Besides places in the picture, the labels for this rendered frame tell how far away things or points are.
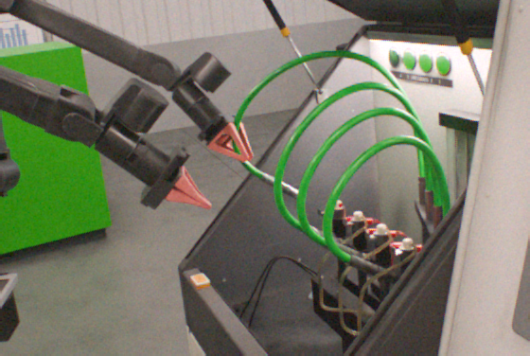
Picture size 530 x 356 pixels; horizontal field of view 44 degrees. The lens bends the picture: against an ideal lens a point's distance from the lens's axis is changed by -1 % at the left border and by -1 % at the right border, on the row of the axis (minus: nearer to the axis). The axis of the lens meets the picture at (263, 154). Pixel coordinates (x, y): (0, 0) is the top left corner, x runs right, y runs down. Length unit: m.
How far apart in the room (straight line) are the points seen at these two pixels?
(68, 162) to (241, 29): 3.94
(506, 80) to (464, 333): 0.36
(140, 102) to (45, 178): 3.46
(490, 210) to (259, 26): 7.10
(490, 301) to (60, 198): 3.75
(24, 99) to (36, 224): 3.52
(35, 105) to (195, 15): 6.79
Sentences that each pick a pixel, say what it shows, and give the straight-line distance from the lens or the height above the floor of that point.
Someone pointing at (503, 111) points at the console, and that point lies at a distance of 0.96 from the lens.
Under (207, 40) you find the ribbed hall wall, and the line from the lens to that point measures 7.78.
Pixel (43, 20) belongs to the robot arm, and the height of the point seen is 1.55.
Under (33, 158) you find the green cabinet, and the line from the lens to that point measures 4.40.
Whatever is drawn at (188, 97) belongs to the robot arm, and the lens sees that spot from 1.36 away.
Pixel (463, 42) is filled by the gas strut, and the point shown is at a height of 1.47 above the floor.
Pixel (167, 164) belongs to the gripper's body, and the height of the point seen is 1.33.
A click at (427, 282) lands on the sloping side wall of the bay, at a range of 1.02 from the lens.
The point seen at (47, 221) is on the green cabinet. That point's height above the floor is 0.22.
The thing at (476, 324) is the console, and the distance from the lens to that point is 1.00.
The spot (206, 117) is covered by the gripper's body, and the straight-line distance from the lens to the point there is 1.34.
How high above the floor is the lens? 1.59
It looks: 15 degrees down
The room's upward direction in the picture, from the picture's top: 6 degrees counter-clockwise
